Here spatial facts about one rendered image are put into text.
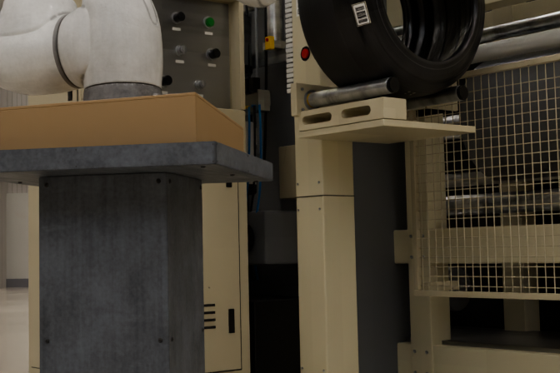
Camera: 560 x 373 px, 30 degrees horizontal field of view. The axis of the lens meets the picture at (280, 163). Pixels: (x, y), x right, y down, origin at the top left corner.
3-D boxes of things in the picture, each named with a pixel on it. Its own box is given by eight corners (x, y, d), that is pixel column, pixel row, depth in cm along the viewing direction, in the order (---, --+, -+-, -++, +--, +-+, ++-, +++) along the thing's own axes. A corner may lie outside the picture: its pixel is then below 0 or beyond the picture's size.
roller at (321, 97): (303, 94, 308) (315, 92, 311) (307, 109, 309) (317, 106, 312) (387, 77, 281) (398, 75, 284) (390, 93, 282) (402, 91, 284)
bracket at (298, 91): (290, 116, 308) (290, 83, 309) (387, 124, 333) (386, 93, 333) (297, 115, 305) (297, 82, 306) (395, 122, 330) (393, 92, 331)
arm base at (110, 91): (163, 104, 194) (162, 75, 195) (58, 116, 201) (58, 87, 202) (202, 120, 211) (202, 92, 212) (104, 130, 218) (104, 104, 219)
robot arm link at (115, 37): (137, 78, 197) (135, -34, 200) (56, 89, 204) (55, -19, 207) (177, 93, 212) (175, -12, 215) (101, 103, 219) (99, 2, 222)
